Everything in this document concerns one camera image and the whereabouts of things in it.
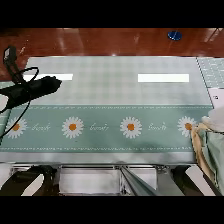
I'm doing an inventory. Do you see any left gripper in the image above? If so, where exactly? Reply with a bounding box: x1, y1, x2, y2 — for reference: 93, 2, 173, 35
29, 75, 63, 100

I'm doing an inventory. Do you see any blue round object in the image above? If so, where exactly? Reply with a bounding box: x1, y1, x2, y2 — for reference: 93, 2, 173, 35
167, 30, 184, 42

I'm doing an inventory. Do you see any tan garment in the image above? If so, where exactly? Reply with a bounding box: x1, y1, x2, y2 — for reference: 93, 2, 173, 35
189, 121, 218, 184

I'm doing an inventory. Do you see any black cable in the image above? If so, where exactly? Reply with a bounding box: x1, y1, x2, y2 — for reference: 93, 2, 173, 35
0, 66, 40, 139

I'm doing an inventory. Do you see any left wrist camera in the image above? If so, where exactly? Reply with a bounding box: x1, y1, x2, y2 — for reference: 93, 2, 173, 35
2, 45, 26, 85

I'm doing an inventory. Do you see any silver frame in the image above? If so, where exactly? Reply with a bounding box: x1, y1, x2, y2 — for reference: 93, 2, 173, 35
0, 162, 224, 197

